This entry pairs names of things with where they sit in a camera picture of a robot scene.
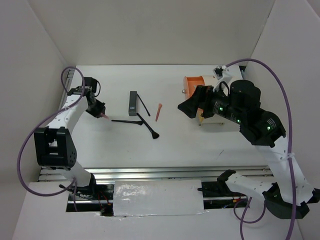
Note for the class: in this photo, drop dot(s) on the dark grey rectangular makeup box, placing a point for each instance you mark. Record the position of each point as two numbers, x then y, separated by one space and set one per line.
132 107

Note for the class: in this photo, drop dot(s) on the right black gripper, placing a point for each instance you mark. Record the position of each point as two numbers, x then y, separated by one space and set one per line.
201 98

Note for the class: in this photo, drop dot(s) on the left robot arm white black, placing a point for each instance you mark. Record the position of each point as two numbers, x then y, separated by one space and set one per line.
55 148

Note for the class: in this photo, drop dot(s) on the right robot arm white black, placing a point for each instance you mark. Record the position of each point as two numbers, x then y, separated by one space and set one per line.
264 130

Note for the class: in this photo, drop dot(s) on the coral orange makeup applicator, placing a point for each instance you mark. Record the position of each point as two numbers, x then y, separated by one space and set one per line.
158 111

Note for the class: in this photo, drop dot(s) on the thin black eyeliner stick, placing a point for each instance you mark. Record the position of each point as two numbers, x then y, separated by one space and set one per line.
143 104

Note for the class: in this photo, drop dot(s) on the orange top drawer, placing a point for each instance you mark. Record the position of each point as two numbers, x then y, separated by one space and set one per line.
190 84

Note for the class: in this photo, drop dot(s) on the white cover sheet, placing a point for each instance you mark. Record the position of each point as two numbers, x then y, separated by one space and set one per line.
157 198

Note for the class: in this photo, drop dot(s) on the black brush lying diagonal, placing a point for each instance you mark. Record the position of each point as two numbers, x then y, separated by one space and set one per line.
154 134

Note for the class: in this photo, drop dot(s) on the aluminium rail frame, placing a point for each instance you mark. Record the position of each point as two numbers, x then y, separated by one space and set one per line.
115 151

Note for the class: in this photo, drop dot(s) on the pink makeup spatula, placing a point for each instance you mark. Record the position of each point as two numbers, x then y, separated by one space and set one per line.
104 116

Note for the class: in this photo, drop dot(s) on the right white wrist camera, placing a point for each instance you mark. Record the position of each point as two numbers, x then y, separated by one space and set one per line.
222 74

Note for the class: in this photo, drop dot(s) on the black brush lying horizontal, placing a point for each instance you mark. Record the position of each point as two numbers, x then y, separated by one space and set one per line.
140 123

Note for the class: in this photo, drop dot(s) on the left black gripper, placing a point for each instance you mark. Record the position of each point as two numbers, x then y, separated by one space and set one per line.
101 108

